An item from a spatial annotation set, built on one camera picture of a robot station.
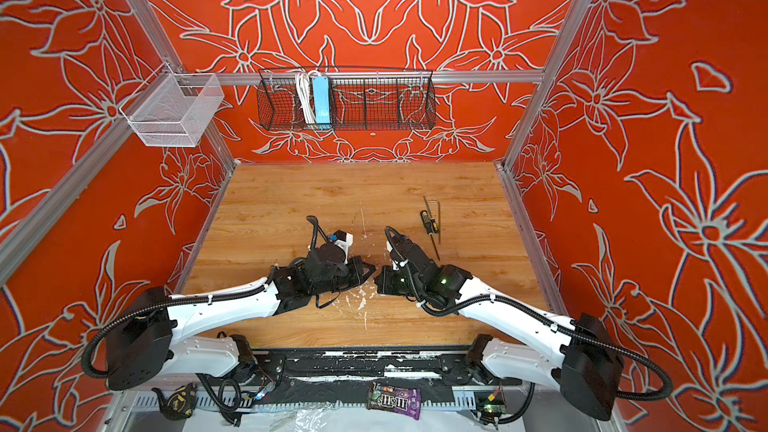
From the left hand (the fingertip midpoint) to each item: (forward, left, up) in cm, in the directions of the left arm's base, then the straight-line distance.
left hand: (380, 268), depth 76 cm
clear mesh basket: (+41, +68, +18) cm, 81 cm away
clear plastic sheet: (-31, +13, -14) cm, 36 cm away
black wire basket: (+52, +9, +16) cm, 56 cm away
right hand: (-3, +3, -1) cm, 4 cm away
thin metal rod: (+24, -19, -13) cm, 33 cm away
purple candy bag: (-27, -7, -13) cm, 30 cm away
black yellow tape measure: (-31, +45, -12) cm, 55 cm away
